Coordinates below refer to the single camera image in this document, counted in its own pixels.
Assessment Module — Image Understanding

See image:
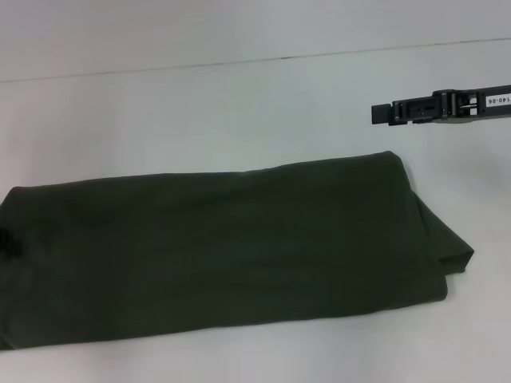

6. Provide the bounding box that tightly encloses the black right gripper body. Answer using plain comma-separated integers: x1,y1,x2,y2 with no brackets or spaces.
432,84,511,125

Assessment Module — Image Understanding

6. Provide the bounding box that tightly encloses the dark green FREE t-shirt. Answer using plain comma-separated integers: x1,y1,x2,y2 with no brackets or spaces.
0,150,477,353

